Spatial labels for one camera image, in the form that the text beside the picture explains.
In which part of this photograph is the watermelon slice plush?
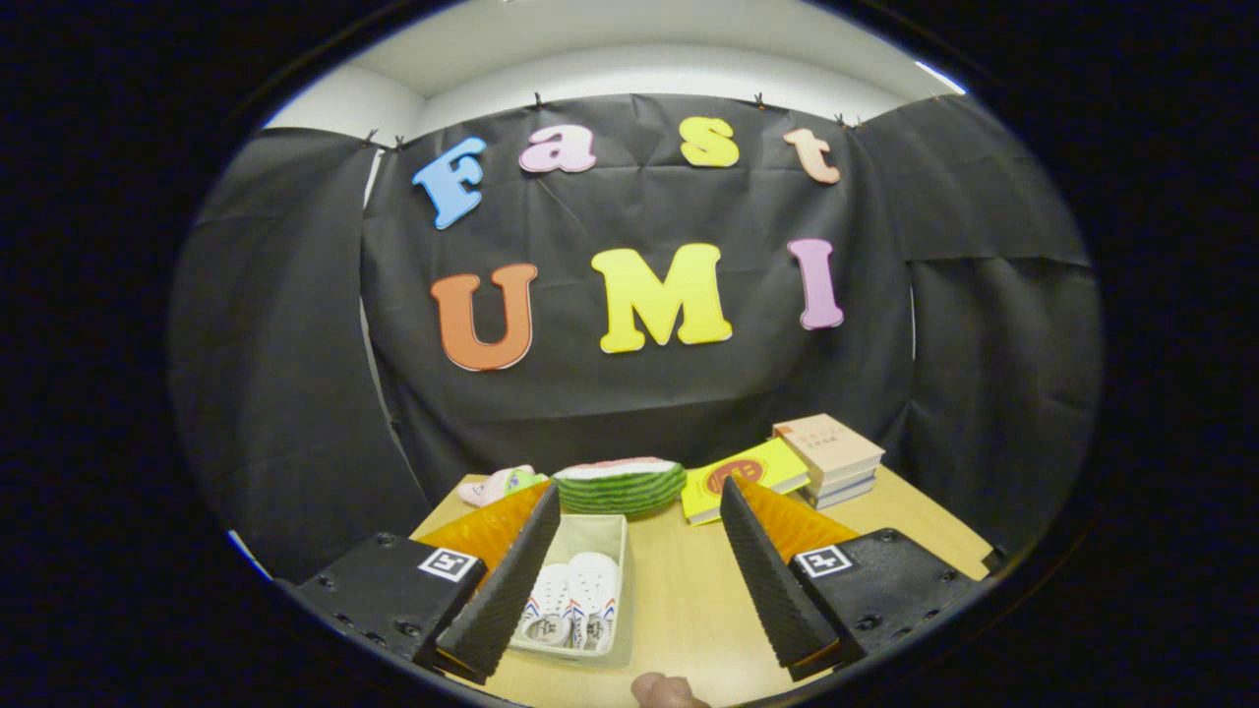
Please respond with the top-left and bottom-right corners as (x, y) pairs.
(551, 456), (689, 518)

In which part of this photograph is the beige book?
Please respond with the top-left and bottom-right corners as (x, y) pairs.
(772, 413), (886, 486)

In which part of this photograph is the pink green plush toy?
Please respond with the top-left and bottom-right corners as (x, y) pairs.
(456, 464), (548, 508)

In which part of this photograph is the beige fabric storage box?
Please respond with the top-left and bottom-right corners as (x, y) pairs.
(507, 513), (629, 660)

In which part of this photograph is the yellow book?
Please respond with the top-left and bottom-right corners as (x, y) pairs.
(681, 438), (811, 526)

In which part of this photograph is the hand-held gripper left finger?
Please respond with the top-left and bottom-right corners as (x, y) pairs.
(292, 482), (562, 686)

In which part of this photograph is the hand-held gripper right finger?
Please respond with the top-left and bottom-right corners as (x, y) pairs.
(719, 476), (975, 681)

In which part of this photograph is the blue grey book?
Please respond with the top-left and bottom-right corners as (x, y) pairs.
(802, 472), (878, 510)

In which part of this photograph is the white canvas shoe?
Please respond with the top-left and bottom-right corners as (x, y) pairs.
(519, 562), (573, 647)
(569, 552), (619, 652)

